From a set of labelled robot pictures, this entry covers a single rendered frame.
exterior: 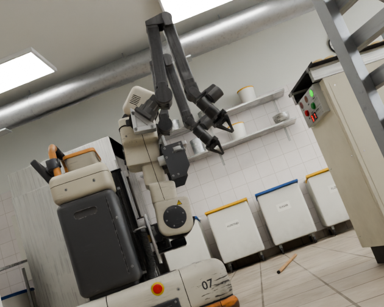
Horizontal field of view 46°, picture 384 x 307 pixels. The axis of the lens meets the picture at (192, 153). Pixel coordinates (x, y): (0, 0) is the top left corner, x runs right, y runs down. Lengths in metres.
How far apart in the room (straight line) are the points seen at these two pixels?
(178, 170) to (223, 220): 3.49
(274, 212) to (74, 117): 3.23
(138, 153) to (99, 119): 4.65
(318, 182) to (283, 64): 1.88
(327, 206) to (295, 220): 0.40
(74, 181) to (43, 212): 3.91
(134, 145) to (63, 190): 0.41
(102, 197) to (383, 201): 1.15
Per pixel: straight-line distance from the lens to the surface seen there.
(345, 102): 2.07
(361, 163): 2.02
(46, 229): 5.82
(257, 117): 6.37
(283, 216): 5.51
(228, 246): 5.51
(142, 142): 2.13
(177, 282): 1.84
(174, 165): 2.06
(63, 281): 5.74
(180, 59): 2.11
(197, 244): 5.56
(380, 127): 0.96
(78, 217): 1.93
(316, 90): 2.10
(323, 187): 5.59
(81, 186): 1.94
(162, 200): 2.05
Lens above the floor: 0.30
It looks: 12 degrees up
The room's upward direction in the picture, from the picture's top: 20 degrees counter-clockwise
